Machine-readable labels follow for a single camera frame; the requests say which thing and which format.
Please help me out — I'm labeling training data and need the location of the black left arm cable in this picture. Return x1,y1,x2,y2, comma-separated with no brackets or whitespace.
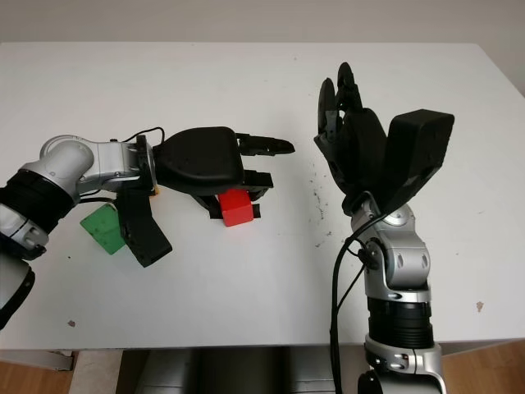
80,126,166,206

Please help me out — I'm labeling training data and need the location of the red wooden block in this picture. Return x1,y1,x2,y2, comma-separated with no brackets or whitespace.
217,188,254,227

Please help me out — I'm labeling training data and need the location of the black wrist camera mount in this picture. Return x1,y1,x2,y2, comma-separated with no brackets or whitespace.
383,108,455,214
116,190,173,268

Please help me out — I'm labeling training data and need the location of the dark grey robot torso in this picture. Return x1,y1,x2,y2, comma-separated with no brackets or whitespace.
116,347,368,394

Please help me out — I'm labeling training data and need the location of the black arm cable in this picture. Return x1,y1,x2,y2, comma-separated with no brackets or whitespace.
80,126,166,206
329,213,385,394

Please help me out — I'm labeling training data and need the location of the black tape strip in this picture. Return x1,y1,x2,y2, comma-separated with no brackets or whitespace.
208,204,263,221

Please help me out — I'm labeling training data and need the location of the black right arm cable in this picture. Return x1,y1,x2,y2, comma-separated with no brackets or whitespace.
329,213,385,394

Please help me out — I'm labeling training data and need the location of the green wooden block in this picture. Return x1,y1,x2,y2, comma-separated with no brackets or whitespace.
80,203,128,256

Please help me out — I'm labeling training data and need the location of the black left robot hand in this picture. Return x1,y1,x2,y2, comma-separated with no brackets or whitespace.
152,126,296,211

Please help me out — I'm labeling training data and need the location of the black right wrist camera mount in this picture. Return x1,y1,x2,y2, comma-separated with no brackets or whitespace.
383,108,455,214

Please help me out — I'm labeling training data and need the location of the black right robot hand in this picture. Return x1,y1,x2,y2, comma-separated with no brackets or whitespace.
313,62,389,214

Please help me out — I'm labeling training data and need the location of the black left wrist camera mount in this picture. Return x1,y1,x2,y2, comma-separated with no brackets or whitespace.
116,190,173,268

